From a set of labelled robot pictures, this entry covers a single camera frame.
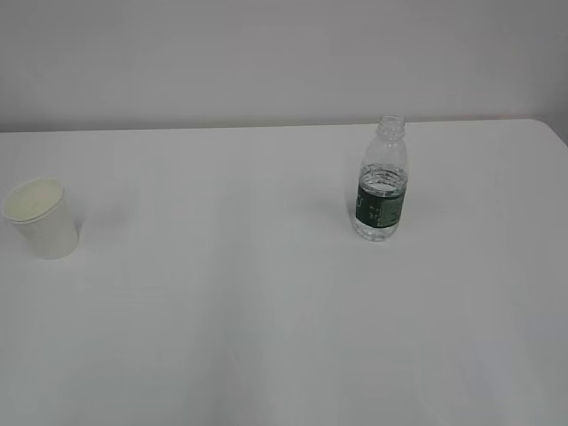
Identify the clear green-label water bottle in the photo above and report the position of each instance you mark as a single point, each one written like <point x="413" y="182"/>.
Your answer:
<point x="382" y="182"/>

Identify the white paper cup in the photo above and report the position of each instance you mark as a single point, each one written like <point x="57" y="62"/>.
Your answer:
<point x="38" y="210"/>

